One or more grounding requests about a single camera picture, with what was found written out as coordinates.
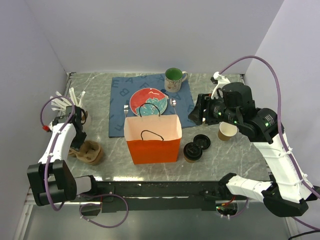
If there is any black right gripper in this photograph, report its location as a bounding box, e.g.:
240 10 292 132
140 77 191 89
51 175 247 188
187 92 241 126

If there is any brown cardboard cup carrier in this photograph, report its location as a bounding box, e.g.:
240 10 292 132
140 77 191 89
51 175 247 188
68 140 104 165

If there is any black plastic cup lid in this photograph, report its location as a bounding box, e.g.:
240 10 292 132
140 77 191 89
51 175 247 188
193 134 211 150

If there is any orange paper bag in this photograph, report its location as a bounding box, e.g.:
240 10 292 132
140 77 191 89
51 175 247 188
123 102 182 165

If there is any brown paper coffee cup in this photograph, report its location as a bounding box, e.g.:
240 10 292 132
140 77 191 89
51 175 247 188
184 156 199 163

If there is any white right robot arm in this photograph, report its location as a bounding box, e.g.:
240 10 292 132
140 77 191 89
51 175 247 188
188 82 320 217

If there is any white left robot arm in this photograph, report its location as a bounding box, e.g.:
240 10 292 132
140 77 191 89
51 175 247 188
27 106 99 206

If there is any white straw holder cup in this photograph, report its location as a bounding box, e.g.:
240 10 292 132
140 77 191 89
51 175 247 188
81 106 92 127

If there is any silver spoon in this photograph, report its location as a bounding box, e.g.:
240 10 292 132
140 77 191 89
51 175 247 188
169 98 177 114

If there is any white wrapped straws bundle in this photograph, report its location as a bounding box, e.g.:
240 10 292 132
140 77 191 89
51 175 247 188
50 87 86 113

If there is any green interior ceramic mug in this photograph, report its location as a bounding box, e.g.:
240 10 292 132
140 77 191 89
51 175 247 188
164 67 189 93

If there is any red teal floral plate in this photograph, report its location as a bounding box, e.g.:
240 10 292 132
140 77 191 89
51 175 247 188
129 87 168 117

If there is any silver fork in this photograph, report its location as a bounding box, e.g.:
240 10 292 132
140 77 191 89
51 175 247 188
123 104 129 118

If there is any blue letter placemat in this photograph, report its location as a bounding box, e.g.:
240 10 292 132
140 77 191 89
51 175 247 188
108 73 195 138

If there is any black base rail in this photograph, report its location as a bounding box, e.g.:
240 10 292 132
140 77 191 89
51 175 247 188
75 181 233 213

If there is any purple cable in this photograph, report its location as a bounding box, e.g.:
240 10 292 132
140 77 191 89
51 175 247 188
79 193 130 228

